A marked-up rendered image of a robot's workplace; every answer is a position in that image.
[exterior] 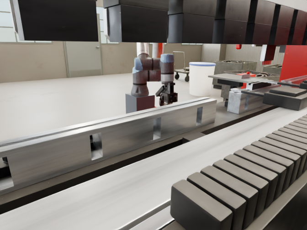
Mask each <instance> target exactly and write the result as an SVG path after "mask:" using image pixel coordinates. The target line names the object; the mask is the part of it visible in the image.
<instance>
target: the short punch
mask: <svg viewBox="0 0 307 230"><path fill-rule="evenodd" d="M275 49H276V45H263V46H262V52H261V57H260V61H262V63H261V65H269V64H271V61H272V60H274V55H275Z"/></svg>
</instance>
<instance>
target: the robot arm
mask: <svg viewBox="0 0 307 230"><path fill-rule="evenodd" d="M174 61H175V60H174V55H173V54H164V43H153V56H152V58H149V45H148V43H138V42H137V58H135V59H134V68H133V69H132V81H133V86H132V90H131V95H133V96H147V95H149V90H148V87H147V82H161V84H164V85H162V86H161V88H160V89H159V90H158V91H157V92H156V93H155V95H156V97H160V98H159V105H160V106H164V105H170V104H173V103H174V102H178V93H176V92H175V91H174V85H175V83H174V82H173V81H174Z"/></svg>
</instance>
